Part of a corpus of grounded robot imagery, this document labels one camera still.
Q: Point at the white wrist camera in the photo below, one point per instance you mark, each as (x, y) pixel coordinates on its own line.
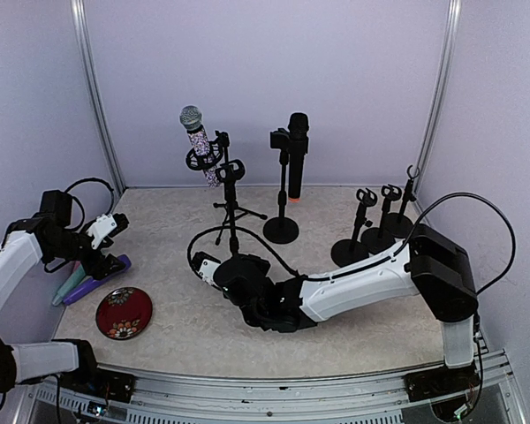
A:
(100, 229)
(206, 272)

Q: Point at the purple-head microphone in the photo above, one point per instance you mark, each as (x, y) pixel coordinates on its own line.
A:
(90, 284)

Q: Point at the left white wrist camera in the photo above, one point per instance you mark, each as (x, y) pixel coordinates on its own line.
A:
(100, 229)

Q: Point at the right aluminium frame post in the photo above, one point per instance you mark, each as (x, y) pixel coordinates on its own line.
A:
(440, 90)

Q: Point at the black stand of orange microphone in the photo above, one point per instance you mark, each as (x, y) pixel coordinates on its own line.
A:
(397, 223)

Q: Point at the black stand of teal microphone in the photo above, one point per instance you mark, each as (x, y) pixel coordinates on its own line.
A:
(349, 250)

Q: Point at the aluminium frame post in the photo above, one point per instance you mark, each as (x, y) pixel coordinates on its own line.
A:
(79, 18)
(440, 90)

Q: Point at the black stand of purple microphone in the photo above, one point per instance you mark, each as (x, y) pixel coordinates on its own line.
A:
(229, 173)

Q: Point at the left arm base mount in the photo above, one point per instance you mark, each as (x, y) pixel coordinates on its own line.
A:
(104, 383)

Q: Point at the teal microphone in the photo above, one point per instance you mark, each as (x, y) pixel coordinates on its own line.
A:
(64, 292)

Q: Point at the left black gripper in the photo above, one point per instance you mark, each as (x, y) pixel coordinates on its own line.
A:
(102, 269)

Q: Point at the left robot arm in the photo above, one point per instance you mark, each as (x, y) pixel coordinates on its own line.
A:
(43, 238)

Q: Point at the glitter silver-head microphone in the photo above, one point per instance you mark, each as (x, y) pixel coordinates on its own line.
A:
(201, 156)

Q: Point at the red floral plate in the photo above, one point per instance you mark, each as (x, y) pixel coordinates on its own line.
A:
(124, 313)

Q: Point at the black stand of pink microphone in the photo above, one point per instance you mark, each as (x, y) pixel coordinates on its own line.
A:
(379, 239)

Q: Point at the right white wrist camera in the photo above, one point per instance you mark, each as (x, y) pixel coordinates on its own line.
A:
(206, 272)

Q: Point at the front aluminium rail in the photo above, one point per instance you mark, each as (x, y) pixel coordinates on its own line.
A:
(166, 398)

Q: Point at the left aluminium frame post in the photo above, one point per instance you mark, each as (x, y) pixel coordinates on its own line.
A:
(79, 18)

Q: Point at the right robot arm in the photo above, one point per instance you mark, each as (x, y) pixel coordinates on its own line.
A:
(426, 264)

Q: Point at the black microphone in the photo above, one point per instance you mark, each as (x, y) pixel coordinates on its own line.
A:
(298, 147)

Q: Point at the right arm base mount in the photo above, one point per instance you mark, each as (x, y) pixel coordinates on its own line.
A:
(440, 381)

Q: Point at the black tripod stand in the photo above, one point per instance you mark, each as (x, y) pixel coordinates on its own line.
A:
(221, 145)

